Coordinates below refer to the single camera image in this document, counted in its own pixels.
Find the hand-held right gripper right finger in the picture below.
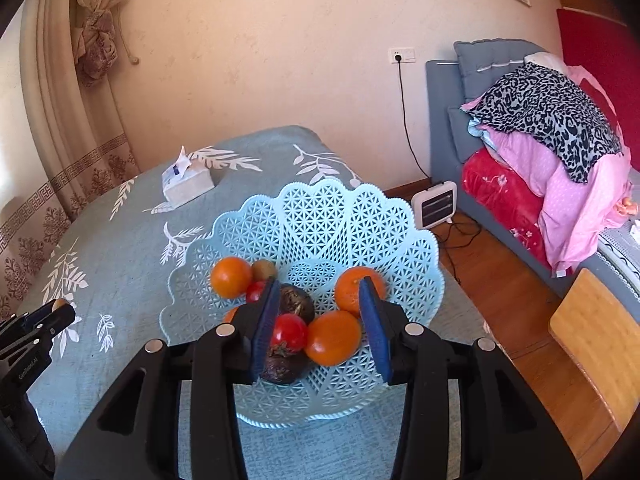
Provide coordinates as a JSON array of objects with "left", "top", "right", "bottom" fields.
[{"left": 359, "top": 276, "right": 583, "bottom": 480}]

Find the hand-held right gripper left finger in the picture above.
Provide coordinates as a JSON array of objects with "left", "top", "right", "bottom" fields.
[{"left": 54, "top": 277, "right": 281, "bottom": 480}]

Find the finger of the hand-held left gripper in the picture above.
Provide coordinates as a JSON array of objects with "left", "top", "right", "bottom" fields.
[{"left": 22, "top": 301, "right": 77, "bottom": 346}]

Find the dark brown avocado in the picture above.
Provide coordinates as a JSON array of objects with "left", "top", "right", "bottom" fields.
[
  {"left": 260, "top": 345, "right": 313, "bottom": 386},
  {"left": 277, "top": 284, "right": 316, "bottom": 323}
]

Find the light blue plastic basket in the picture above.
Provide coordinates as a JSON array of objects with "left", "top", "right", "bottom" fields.
[{"left": 159, "top": 178, "right": 446, "bottom": 429}]

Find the teal leaf-print tablecloth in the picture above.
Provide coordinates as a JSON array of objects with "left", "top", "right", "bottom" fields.
[{"left": 15, "top": 126, "right": 496, "bottom": 480}]

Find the white electric heater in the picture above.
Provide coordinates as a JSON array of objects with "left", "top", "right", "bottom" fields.
[{"left": 411, "top": 180, "right": 458, "bottom": 230}]

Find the white tissue pack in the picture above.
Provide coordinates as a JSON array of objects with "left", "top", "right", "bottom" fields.
[{"left": 161, "top": 146, "right": 215, "bottom": 209}]

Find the red floral blanket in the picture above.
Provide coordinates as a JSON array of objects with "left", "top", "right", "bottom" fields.
[{"left": 461, "top": 149, "right": 556, "bottom": 268}]

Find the grey-blue bed headboard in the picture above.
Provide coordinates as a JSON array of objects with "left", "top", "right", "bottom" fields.
[{"left": 426, "top": 59, "right": 473, "bottom": 196}]

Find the wooden chair seat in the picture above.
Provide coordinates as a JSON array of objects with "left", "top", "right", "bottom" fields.
[{"left": 548, "top": 268, "right": 640, "bottom": 461}]

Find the pink blanket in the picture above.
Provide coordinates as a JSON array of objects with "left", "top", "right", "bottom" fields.
[{"left": 460, "top": 65, "right": 633, "bottom": 276}]

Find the beige patterned curtain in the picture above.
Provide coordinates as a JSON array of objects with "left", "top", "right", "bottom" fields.
[{"left": 0, "top": 0, "right": 146, "bottom": 311}]

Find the leopard print blanket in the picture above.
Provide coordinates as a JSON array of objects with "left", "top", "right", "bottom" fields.
[{"left": 472, "top": 62, "right": 623, "bottom": 184}]

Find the knotted curtain tieback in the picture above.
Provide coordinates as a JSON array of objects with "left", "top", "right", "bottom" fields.
[{"left": 70, "top": 0, "right": 132, "bottom": 88}]

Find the large grey cushion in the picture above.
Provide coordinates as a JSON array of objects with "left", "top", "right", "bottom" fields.
[{"left": 453, "top": 38, "right": 551, "bottom": 101}]

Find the white pillow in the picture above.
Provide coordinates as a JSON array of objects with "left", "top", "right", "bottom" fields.
[{"left": 525, "top": 51, "right": 568, "bottom": 68}]

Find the black power cable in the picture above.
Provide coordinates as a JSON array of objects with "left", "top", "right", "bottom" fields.
[{"left": 397, "top": 57, "right": 483, "bottom": 286}]

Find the red wall panel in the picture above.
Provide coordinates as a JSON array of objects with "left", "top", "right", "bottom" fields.
[{"left": 556, "top": 7, "right": 640, "bottom": 131}]

